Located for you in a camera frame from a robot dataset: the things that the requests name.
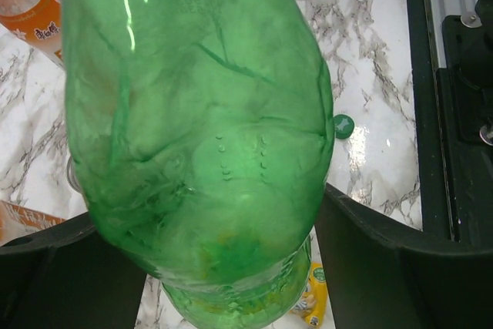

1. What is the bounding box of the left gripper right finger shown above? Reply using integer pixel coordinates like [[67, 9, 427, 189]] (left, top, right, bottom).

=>
[[315, 185, 492, 328]]

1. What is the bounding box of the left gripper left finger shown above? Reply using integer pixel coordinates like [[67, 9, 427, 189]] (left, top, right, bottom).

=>
[[1, 213, 146, 329]]

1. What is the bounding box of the orange bottle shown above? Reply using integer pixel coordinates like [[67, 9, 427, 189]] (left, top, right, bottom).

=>
[[1, 0, 64, 67], [0, 200, 65, 246]]

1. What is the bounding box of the green bottle cap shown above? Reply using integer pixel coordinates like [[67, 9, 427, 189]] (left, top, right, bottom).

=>
[[334, 114, 355, 139]]

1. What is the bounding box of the green plastic bottle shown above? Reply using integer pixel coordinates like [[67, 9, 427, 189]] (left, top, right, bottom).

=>
[[62, 0, 334, 328]]

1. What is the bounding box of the orange bottle front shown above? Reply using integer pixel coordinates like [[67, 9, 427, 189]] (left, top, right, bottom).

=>
[[1, 0, 64, 67]]

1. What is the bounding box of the yellow candy bag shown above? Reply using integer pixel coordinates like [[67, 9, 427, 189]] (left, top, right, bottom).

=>
[[290, 262, 328, 328]]

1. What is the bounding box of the black base frame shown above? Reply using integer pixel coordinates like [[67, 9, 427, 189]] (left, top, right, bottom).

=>
[[407, 0, 492, 248]]

